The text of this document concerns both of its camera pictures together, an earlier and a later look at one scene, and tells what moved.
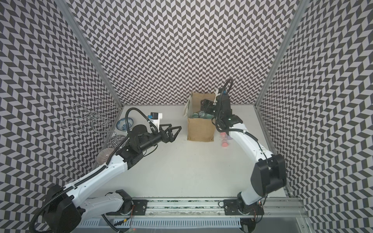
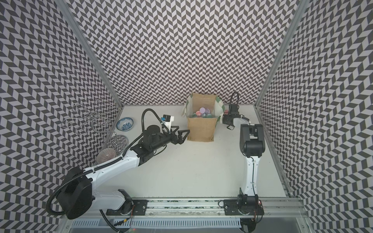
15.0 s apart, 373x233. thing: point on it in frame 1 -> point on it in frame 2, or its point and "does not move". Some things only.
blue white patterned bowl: x=121 y=124 does not move
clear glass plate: x=115 y=141 does not move
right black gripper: x=211 y=104 -> x=225 y=120
